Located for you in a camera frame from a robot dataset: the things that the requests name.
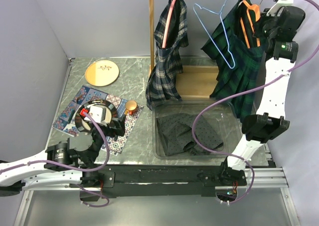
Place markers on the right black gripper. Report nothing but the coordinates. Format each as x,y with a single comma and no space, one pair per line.
264,17

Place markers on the green navy plaid skirt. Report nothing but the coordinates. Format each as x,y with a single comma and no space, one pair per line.
248,60

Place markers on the light blue wire hanger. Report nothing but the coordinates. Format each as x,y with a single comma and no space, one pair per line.
230,63

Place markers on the black rimmed plate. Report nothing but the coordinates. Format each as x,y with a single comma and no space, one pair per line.
111,108

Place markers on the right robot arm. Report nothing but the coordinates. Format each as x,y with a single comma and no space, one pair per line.
269,120

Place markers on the beige round plate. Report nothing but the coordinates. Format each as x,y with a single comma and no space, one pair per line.
102,73

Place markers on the blue patterned placemat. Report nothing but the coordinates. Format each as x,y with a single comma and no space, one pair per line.
86,94

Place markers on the dark green pen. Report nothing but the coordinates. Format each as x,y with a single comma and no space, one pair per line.
71,116

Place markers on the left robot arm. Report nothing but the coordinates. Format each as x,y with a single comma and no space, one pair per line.
68,162

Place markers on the clear plastic bin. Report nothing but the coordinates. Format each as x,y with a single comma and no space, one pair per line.
221,117

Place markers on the dark grey dotted skirt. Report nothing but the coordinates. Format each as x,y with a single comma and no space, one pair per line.
175,133

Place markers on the orange plastic hanger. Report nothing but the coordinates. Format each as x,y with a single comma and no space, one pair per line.
251,15

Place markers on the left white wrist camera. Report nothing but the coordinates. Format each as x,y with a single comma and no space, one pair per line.
97,113

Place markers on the navy beige plaid skirt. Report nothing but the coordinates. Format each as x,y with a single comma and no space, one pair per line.
161,84

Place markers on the pink hanger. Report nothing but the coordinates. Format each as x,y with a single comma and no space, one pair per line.
166,29

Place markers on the copper cup with handle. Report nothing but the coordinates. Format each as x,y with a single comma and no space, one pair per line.
131,107

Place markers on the wooden clothes rack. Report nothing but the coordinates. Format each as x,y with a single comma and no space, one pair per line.
197,82

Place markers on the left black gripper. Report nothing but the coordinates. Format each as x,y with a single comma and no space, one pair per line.
120,124

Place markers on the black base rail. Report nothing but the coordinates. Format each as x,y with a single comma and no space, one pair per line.
147,180

